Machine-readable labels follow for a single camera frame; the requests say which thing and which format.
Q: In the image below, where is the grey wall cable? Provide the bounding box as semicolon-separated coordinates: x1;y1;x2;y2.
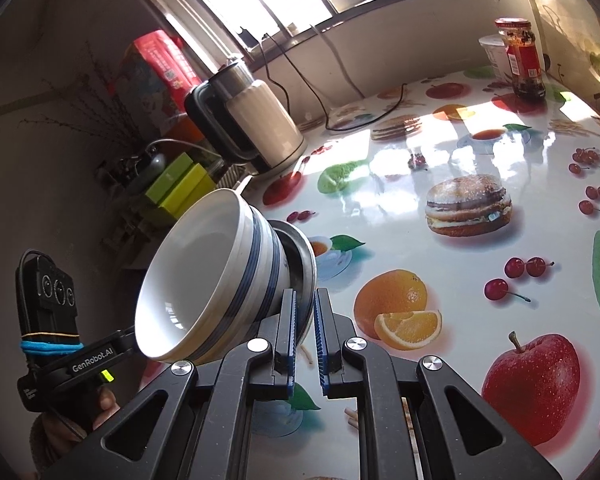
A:
310;25;367;102

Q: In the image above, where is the lime green box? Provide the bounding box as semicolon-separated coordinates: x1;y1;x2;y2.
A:
159;162;214;217

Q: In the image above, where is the white bowl with blue stripe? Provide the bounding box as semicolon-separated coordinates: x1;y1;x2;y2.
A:
134;187;261;363
195;209;294;367

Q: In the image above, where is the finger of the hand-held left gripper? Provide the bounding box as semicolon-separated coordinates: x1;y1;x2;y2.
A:
114;326;141;367

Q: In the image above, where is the white electric kettle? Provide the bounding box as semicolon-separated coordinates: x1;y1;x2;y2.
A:
184;62;307;176

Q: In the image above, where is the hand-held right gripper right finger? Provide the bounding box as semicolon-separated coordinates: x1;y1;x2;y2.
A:
314;288;563;480

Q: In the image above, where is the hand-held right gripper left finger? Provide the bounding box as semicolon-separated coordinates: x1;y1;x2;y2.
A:
40;288;299;480

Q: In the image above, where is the dried twig bunch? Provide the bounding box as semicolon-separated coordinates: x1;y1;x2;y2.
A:
20;45;148;157

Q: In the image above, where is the black power cable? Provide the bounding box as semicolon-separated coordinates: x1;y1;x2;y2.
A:
257;35;407;132

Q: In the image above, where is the red printed package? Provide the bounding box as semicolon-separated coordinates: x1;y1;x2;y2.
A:
117;30;202;128

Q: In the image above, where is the white cable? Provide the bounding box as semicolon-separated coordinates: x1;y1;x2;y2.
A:
145;137;222;162

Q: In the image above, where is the grey ribbed basket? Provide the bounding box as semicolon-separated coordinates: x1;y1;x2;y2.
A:
215;160;252;196

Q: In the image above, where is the person's left hand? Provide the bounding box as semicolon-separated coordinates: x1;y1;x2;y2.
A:
31;391;122;462

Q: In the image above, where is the red label sauce jar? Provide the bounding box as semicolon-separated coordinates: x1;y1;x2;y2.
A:
495;17;547;101

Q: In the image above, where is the white plastic cup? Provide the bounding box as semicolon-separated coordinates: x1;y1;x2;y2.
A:
478;35;511;83

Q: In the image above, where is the dark green box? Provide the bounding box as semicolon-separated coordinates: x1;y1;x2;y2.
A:
145;152;194;202

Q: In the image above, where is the heart print curtain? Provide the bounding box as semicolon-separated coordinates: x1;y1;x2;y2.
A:
520;0;600;136

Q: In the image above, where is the stainless steel bowl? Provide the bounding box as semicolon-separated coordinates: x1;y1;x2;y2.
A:
267;220;319;343

